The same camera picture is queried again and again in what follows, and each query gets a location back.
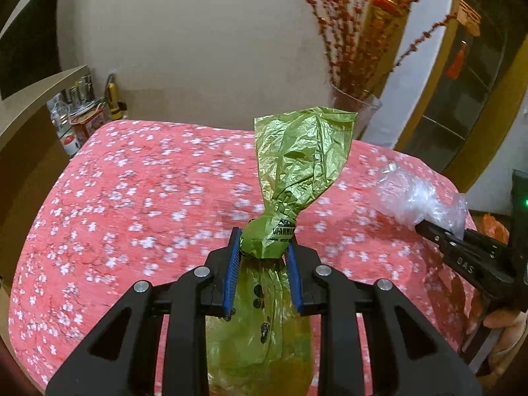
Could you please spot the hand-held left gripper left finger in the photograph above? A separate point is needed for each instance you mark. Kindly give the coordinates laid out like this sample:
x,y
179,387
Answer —
x,y
232,274

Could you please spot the glass sliding door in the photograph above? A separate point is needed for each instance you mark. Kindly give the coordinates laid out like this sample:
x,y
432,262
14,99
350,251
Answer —
x,y
486,103

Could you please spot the clear plastic bag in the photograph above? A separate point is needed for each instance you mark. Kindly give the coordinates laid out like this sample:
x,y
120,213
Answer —
x,y
412,198

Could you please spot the black television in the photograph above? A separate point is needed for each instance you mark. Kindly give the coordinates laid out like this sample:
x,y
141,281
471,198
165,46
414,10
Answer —
x,y
29,41

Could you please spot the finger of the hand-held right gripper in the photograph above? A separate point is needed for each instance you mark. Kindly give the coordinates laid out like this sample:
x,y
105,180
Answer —
x,y
491,251
458,255

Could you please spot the clear glass jar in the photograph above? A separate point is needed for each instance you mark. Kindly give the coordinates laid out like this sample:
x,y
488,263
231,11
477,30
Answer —
x,y
60,115

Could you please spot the red gold hanging ornament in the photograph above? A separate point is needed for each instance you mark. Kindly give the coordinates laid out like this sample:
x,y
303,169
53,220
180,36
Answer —
x,y
468,16

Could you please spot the tan wooden shelf unit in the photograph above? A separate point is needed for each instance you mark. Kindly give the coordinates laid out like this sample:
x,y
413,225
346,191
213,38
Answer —
x,y
24,165

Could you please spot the yellow wooden door frame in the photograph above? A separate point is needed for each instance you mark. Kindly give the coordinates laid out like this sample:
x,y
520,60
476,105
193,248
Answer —
x,y
429,90

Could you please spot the red berry branches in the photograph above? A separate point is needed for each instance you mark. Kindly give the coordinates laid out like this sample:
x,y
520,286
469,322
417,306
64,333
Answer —
x,y
350,49

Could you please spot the person's right hand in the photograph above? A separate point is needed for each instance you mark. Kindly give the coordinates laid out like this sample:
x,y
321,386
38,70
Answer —
x,y
509,332

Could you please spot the clear glass vase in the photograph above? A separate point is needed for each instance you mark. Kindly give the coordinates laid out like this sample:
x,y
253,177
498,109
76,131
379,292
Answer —
x,y
354,111

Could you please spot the small red lantern ornament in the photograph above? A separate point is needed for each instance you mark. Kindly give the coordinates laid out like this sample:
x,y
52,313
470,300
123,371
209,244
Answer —
x,y
385,2

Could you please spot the green plastic bag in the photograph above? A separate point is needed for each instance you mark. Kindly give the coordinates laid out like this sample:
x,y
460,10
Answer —
x,y
305,161

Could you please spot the red floral tablecloth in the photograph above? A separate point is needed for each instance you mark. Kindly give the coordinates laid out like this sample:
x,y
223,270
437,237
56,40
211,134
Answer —
x,y
144,198

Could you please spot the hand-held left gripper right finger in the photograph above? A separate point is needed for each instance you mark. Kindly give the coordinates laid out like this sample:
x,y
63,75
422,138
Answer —
x,y
295,280

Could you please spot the white jar red label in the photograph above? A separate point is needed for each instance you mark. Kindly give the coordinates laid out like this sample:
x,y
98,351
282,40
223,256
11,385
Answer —
x,y
69,144

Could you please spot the red printed box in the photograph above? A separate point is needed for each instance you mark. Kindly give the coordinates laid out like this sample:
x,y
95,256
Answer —
x,y
88,123

